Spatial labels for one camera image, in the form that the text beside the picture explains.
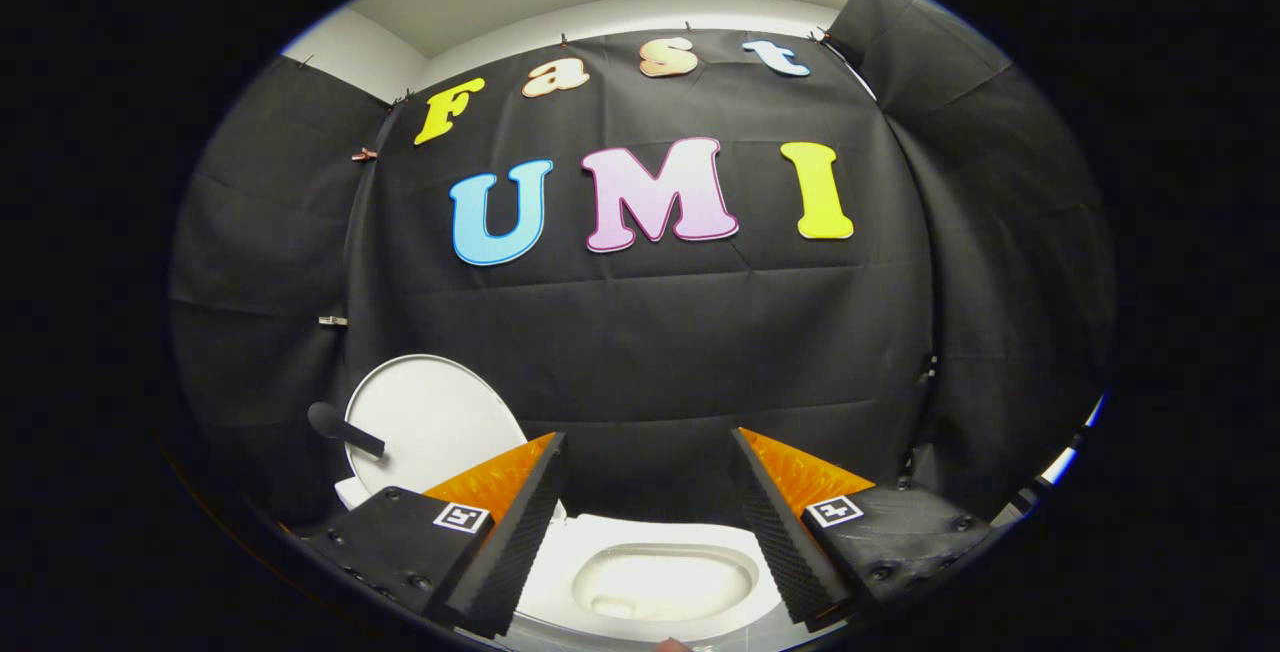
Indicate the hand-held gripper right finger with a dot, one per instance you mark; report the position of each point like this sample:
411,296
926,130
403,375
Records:
775,532

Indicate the white toilet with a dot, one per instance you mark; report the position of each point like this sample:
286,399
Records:
650,582

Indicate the copper clip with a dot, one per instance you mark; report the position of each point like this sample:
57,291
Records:
365,155

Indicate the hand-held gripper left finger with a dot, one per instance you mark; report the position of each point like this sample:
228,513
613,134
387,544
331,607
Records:
515,542

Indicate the white toilet lid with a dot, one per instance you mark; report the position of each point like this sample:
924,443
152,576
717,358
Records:
440,422

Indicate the black backdrop cloth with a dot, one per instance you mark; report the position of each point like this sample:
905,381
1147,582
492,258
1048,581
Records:
650,332

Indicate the black and white stepped rack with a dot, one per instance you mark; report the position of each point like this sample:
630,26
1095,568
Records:
1062,465

